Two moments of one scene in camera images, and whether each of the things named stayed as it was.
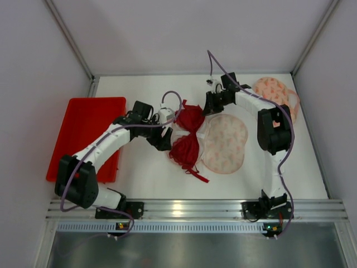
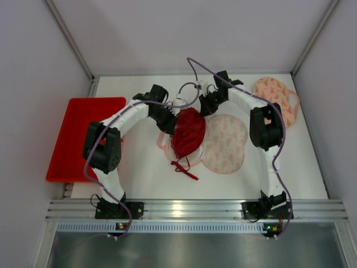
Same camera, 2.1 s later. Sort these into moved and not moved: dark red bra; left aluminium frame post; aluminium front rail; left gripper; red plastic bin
Moved: left gripper; dark red bra
Not moved: left aluminium frame post; aluminium front rail; red plastic bin
